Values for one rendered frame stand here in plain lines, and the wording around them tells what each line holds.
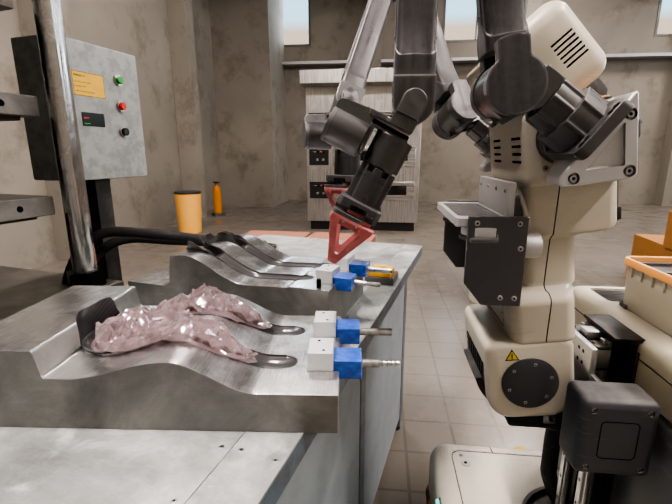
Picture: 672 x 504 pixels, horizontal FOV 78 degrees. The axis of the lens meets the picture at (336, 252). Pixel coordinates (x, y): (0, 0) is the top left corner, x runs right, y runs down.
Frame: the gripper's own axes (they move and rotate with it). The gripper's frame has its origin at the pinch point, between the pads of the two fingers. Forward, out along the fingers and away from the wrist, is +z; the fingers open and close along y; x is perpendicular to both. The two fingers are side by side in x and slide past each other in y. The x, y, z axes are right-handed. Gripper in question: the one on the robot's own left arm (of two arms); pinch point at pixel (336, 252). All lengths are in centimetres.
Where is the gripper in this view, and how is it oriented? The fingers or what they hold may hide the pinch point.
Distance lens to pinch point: 65.4
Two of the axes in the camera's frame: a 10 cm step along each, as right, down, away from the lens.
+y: -1.0, 2.3, -9.7
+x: 8.9, 4.6, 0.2
